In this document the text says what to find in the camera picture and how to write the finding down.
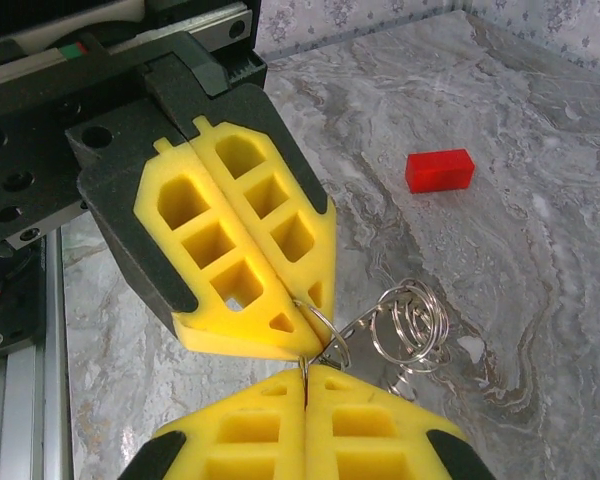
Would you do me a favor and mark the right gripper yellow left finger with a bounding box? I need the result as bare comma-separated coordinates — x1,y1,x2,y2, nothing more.
117,366,307,480

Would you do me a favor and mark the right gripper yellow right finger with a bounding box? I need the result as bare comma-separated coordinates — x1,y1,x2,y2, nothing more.
304,363,496,480

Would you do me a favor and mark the large steel split keyring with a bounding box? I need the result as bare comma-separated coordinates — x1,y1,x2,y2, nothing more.
292,297,354,409

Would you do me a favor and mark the steel plate with small rings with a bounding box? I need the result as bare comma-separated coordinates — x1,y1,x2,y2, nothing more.
324,277,454,407

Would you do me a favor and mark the plain red block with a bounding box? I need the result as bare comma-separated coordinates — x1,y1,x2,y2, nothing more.
404,148,476,194

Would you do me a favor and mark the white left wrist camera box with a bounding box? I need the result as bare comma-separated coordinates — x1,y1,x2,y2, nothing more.
0,0,146,69

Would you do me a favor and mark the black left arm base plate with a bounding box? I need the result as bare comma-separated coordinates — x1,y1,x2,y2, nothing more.
0,239,46,364

